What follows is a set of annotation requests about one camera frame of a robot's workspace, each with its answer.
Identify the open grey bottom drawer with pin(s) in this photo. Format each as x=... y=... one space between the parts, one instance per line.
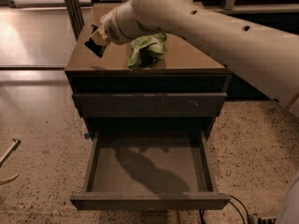
x=149 y=172

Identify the dark blue rxbar wrapper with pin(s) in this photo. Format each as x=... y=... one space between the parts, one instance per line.
x=96 y=49

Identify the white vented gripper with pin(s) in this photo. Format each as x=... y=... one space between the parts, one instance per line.
x=116 y=28

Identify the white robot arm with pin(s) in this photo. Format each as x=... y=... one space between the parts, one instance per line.
x=267 y=58

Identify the blue tape piece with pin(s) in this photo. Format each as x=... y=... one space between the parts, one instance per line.
x=87 y=136

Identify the metal chair leg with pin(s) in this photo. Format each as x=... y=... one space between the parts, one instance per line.
x=3 y=158

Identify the brown drawer cabinet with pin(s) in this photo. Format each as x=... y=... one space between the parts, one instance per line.
x=183 y=69

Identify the green crumpled chip bag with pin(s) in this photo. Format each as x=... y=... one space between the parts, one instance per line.
x=147 y=50

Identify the grey middle drawer front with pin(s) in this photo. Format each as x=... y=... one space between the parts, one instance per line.
x=149 y=105

